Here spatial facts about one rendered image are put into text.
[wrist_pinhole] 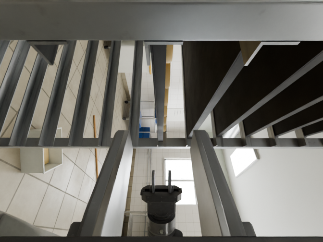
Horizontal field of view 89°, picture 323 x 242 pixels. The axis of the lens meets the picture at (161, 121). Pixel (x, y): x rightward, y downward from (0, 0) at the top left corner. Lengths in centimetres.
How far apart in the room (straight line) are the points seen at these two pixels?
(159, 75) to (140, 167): 526
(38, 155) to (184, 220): 426
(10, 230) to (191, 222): 483
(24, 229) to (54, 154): 120
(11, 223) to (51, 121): 32
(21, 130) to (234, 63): 65
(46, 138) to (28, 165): 84
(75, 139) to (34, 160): 86
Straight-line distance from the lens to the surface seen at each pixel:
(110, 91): 62
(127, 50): 301
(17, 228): 44
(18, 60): 87
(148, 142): 53
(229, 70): 22
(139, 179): 531
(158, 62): 18
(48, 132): 65
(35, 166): 145
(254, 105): 35
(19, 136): 70
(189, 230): 511
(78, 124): 61
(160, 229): 57
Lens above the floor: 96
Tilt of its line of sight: level
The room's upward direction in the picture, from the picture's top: 90 degrees clockwise
